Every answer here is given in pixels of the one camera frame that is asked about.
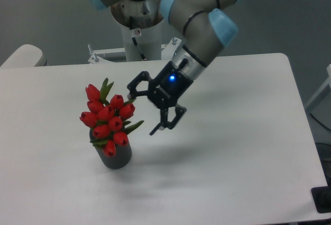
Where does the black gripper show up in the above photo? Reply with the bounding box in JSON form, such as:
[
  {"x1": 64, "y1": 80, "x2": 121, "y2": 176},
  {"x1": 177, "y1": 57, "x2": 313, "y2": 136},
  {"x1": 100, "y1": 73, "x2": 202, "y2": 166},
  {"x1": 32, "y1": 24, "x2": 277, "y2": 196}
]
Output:
[{"x1": 126, "y1": 59, "x2": 194, "y2": 136}]

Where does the red tulip bouquet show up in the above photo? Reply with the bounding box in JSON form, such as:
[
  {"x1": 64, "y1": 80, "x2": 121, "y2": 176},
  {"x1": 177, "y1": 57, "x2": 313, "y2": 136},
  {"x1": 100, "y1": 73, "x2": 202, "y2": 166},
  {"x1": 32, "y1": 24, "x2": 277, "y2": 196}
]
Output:
[{"x1": 80, "y1": 78, "x2": 144, "y2": 158}]

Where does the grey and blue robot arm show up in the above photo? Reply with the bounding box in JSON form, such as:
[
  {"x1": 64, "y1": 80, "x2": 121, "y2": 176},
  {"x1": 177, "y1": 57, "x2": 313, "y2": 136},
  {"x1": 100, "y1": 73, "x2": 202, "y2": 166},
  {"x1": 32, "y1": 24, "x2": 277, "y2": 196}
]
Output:
[{"x1": 90, "y1": 0, "x2": 240, "y2": 130}]

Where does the dark grey ribbed vase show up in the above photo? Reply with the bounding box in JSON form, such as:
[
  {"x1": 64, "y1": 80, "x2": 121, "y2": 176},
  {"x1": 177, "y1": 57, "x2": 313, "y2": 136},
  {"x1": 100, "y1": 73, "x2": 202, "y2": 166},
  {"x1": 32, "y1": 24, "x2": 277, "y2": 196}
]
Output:
[{"x1": 89, "y1": 130, "x2": 132, "y2": 169}]

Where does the white chair armrest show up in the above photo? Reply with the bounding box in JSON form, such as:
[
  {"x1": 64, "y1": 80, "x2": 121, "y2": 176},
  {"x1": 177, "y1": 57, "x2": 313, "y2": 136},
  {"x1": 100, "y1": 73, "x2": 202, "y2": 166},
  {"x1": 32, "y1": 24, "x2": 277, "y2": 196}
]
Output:
[{"x1": 1, "y1": 44, "x2": 48, "y2": 69}]

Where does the white furniture leg at right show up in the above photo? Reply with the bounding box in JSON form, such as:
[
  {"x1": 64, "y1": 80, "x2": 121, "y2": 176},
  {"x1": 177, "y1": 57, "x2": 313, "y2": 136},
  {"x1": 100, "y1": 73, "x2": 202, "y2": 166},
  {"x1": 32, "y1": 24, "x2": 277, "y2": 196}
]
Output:
[{"x1": 304, "y1": 65, "x2": 330, "y2": 113}]

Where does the black box at table edge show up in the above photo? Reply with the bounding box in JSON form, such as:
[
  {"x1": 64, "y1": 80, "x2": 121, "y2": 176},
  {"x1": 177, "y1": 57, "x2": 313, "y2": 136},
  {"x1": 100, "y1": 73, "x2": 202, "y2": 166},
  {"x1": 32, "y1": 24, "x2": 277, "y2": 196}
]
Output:
[{"x1": 311, "y1": 186, "x2": 330, "y2": 214}]

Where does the black cable on pedestal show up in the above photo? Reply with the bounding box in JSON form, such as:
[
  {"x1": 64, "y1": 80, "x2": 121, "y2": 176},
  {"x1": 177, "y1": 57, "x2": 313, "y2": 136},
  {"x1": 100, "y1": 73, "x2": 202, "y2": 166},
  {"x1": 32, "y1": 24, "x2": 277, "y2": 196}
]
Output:
[{"x1": 131, "y1": 37, "x2": 147, "y2": 61}]

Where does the white pedestal base frame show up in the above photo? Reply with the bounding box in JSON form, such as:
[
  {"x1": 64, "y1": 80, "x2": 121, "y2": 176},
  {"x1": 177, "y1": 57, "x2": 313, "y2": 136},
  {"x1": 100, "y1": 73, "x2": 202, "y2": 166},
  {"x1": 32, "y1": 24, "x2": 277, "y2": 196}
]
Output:
[{"x1": 87, "y1": 37, "x2": 182, "y2": 64}]

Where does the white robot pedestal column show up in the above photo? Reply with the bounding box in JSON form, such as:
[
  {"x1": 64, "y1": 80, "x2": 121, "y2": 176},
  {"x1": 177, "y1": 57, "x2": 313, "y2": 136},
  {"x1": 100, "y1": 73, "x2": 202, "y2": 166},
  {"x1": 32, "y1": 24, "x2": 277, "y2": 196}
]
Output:
[{"x1": 110, "y1": 0, "x2": 169, "y2": 62}]

